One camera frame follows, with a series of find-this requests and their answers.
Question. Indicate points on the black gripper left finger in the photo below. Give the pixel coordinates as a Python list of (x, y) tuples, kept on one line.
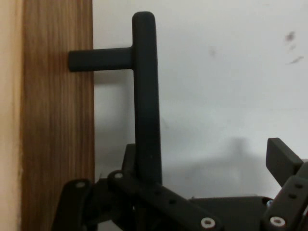
[(166, 202)]

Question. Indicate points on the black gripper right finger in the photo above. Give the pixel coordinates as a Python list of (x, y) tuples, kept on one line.
[(281, 161)]

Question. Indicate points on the wooden drawer front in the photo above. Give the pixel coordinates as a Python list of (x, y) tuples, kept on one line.
[(55, 108)]

